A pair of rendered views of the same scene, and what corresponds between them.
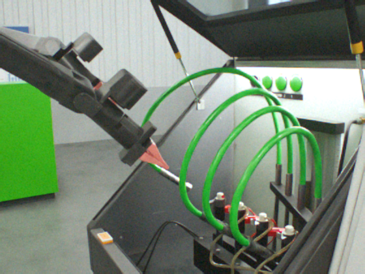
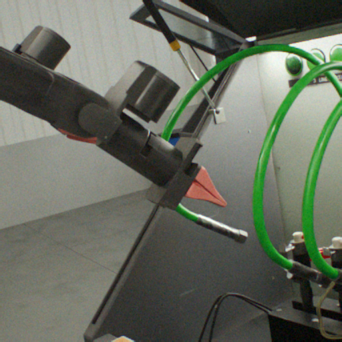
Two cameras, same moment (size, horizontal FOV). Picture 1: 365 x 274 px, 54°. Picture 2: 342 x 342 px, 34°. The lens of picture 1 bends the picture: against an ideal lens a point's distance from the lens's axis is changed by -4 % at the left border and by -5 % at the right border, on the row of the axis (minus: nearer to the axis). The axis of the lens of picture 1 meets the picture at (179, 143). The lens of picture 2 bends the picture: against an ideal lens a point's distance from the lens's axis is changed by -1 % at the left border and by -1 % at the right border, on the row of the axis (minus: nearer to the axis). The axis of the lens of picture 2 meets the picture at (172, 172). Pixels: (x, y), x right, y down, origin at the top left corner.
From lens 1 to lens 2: 0.17 m
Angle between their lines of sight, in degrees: 6
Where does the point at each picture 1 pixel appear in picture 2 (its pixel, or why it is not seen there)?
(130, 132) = (165, 156)
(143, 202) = (163, 280)
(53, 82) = (45, 92)
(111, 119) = (135, 141)
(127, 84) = (151, 82)
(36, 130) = not seen: outside the picture
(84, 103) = (95, 119)
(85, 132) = not seen: outside the picture
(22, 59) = not seen: outside the picture
